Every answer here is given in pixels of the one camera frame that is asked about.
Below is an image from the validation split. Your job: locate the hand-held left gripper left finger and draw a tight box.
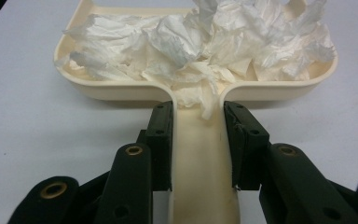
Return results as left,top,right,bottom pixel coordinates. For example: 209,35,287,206
136,100,174,192

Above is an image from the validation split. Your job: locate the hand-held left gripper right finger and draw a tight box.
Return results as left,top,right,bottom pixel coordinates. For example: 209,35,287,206
223,101,271,191

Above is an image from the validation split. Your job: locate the cream plastic dustpan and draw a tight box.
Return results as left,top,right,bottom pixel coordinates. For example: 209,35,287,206
53,0,339,224

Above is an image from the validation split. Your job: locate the pile of white tissues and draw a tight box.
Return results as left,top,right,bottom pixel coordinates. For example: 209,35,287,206
62,0,337,120

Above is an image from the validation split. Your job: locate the pale table cover sheet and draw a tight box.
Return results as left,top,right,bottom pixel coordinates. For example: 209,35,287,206
0,0,358,224

